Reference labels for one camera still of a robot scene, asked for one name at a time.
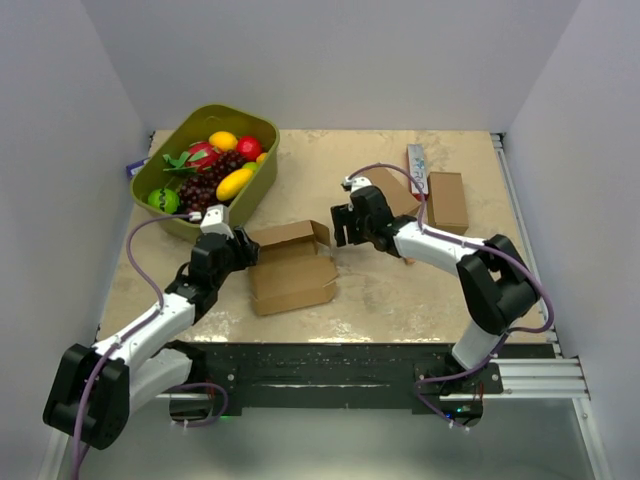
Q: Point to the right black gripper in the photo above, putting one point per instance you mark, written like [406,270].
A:
[342,216]

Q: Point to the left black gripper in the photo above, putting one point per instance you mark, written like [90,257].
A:
[245,248]

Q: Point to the brown cardboard box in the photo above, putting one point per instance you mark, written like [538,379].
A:
[295,269]

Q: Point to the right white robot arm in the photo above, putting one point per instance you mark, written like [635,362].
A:
[497,288]

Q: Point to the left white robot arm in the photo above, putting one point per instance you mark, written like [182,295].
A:
[96,388]

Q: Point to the closed brown box middle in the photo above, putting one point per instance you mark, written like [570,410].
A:
[397,195]

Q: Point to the closed brown box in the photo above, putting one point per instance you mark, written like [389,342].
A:
[397,195]
[446,204]

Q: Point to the toothpaste box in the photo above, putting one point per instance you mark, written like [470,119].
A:
[418,170]

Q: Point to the closed brown box right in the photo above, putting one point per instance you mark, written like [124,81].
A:
[446,204]

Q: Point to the dark red toy grapes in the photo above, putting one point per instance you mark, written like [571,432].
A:
[198,192]

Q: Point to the yellow toy mango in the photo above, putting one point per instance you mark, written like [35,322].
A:
[232,184]

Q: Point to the green toy watermelon ball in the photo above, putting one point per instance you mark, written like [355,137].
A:
[165,200]

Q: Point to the purple toy grapes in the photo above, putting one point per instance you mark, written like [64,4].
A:
[227,163]

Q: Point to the green plastic basket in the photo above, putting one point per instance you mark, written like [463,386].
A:
[165,168]

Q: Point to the pink toy dragon fruit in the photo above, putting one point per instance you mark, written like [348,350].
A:
[201,156]

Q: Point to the red toy apple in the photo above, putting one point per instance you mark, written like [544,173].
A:
[249,147]

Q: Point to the yellow toy lemon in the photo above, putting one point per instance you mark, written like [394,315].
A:
[223,141]

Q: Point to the blue white packet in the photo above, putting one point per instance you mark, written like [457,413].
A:
[133,168]

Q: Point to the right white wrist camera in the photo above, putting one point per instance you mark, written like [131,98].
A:
[354,183]

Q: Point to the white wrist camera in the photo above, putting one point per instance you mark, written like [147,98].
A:
[215,221]
[354,183]

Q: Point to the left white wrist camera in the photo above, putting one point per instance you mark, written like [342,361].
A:
[215,221]

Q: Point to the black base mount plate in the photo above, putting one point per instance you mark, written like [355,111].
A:
[229,378]

